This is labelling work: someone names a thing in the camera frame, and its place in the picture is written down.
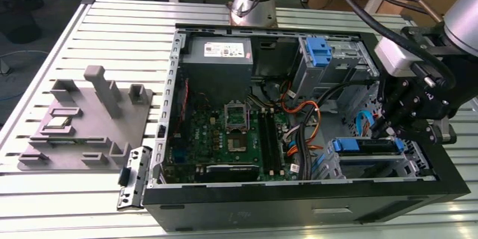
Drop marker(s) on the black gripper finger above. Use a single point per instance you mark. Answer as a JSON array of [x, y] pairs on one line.
[[386, 96], [422, 131]]

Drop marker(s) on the hard disk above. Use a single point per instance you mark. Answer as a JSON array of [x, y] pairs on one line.
[[349, 145]]

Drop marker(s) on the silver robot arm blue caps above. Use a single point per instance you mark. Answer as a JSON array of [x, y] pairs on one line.
[[254, 9]]

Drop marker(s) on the metal disk bay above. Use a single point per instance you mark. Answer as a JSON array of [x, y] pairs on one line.
[[373, 159]]

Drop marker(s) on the metal optical drive cage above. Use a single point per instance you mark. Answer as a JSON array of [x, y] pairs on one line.
[[335, 74]]

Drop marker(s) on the blue drive cage latch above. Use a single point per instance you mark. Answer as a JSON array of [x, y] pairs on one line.
[[319, 54]]

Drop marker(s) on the black RAM slot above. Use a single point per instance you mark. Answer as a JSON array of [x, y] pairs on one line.
[[265, 141], [275, 141]]

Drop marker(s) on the CPU socket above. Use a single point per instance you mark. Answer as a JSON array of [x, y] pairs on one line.
[[238, 143]]

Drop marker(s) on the grey power supply unit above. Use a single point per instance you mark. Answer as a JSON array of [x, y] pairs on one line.
[[217, 82]]

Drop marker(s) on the black graphics card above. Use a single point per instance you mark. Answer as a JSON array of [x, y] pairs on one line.
[[231, 173]]

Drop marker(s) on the black open PC case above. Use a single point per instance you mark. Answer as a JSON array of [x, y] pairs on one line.
[[261, 211]]

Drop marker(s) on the green motherboard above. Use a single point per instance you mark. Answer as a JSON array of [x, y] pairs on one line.
[[202, 138]]

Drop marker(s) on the grey parts rack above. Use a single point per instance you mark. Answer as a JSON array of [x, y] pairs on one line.
[[96, 127]]

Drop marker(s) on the silver CPU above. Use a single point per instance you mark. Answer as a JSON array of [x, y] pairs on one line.
[[58, 122]]

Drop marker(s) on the black office chair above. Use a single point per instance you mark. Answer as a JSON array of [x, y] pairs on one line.
[[19, 26]]

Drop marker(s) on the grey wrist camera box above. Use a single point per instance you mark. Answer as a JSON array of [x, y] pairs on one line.
[[396, 60]]

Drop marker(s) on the black wrist mount bracket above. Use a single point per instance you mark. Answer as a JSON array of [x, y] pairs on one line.
[[422, 36]]

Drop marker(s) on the grey metal slot bracket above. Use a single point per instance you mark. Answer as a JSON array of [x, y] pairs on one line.
[[137, 177]]

